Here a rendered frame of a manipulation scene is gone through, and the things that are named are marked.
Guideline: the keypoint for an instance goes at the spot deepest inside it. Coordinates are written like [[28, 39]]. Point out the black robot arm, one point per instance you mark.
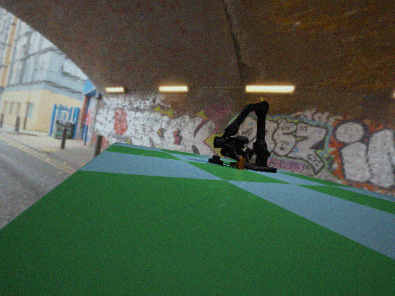
[[259, 146]]

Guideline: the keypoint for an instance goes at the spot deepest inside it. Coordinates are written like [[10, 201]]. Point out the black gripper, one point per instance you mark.
[[235, 151]]

